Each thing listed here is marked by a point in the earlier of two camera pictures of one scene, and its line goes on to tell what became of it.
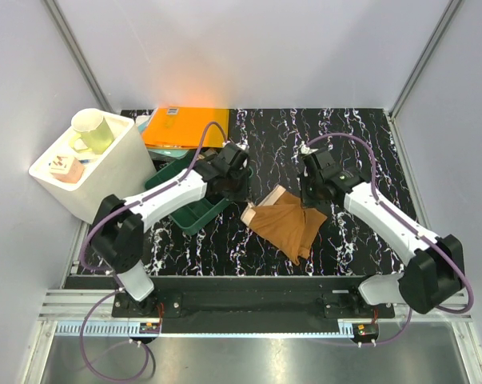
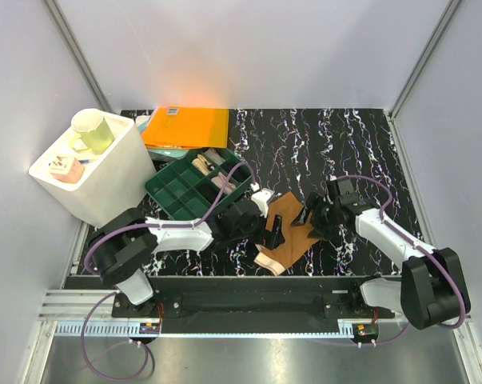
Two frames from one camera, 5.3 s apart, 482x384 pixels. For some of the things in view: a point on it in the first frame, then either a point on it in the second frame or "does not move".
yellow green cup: (91, 132) does not move
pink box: (66, 168) does not move
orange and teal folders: (174, 131) does not move
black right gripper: (304, 178) → (315, 202)
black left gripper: (244, 193) → (272, 238)
